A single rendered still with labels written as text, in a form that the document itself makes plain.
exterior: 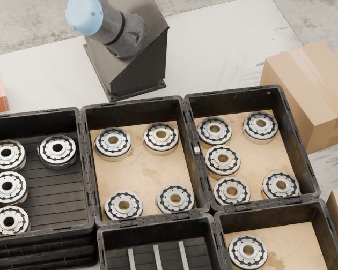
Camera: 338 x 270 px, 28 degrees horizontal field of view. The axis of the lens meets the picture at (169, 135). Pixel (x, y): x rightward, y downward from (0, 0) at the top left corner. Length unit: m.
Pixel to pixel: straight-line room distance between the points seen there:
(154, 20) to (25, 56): 0.52
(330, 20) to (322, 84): 1.55
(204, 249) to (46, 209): 0.44
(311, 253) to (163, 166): 0.48
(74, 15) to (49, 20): 1.53
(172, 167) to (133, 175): 0.11
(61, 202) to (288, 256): 0.63
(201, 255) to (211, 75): 0.77
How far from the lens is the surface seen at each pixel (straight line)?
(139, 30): 2.10
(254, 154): 1.98
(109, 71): 2.18
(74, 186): 1.90
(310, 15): 3.68
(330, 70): 2.21
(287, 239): 1.85
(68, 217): 1.85
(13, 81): 2.34
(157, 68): 2.20
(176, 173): 1.92
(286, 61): 2.20
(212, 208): 1.75
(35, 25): 3.53
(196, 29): 2.49
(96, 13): 1.99
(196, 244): 1.81
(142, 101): 1.94
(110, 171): 1.92
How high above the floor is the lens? 2.42
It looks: 53 degrees down
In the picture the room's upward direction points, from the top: 4 degrees clockwise
